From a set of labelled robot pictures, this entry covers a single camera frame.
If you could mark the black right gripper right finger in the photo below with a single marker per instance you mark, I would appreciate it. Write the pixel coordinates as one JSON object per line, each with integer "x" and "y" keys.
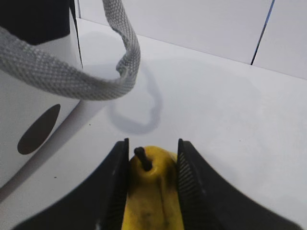
{"x": 209, "y": 202}

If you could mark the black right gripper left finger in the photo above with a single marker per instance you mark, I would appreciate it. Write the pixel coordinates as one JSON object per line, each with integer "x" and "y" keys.
{"x": 98, "y": 203}

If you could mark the yellow pear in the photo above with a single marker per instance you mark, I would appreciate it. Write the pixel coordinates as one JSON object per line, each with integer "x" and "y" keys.
{"x": 152, "y": 199}

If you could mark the navy blue lunch bag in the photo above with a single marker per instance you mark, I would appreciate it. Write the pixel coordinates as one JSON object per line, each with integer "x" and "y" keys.
{"x": 40, "y": 73}

